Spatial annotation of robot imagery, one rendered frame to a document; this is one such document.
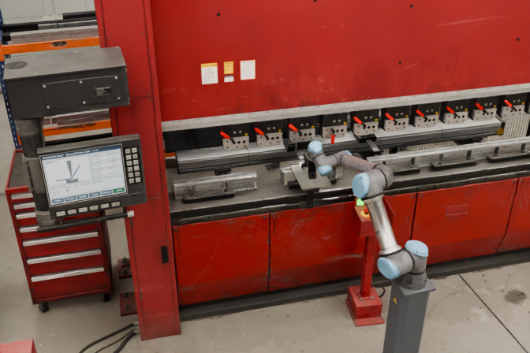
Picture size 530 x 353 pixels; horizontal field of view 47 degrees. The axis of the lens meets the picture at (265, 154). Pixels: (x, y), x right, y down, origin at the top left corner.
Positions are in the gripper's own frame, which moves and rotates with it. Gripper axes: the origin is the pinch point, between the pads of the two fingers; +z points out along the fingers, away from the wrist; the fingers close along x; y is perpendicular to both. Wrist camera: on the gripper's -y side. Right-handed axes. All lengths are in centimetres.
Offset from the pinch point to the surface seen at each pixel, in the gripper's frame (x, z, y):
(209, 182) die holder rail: 59, 2, -4
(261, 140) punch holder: 28.1, -14.9, 14.4
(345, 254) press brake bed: -26, 50, -42
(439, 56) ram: -78, -36, 55
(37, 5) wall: 248, 243, 288
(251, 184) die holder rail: 34.4, 9.2, -4.5
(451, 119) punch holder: -92, -2, 29
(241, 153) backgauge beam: 38.8, 20.2, 20.3
